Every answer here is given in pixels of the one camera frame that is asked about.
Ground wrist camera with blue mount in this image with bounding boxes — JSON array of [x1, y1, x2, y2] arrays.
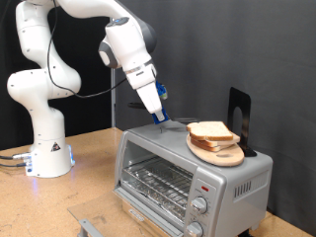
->
[[155, 80, 168, 101]]

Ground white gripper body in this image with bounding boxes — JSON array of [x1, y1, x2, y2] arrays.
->
[[125, 62, 164, 115]]

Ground silver toaster oven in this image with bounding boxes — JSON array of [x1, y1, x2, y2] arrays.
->
[[113, 118, 275, 237]]

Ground silver oven knob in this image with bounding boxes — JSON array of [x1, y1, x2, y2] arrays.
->
[[191, 196, 209, 215], [186, 221, 204, 237]]

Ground oval wooden cutting board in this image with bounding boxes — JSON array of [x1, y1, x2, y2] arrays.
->
[[186, 132, 246, 168]]

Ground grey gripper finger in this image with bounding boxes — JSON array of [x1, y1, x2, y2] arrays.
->
[[154, 109, 166, 122]]

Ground metal spatula with blue block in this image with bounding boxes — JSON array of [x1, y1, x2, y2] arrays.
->
[[127, 101, 201, 126]]

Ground black base cable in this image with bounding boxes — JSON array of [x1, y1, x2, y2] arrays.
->
[[0, 161, 29, 168], [0, 152, 32, 161]]

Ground wire oven rack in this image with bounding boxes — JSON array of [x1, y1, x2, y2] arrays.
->
[[121, 156, 195, 221]]

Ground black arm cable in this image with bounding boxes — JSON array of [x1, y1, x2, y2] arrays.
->
[[46, 0, 127, 99]]

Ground black metal bookend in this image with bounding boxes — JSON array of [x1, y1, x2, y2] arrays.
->
[[226, 86, 259, 158]]

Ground grey metal pole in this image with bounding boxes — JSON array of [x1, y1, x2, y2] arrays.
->
[[111, 68, 117, 127]]

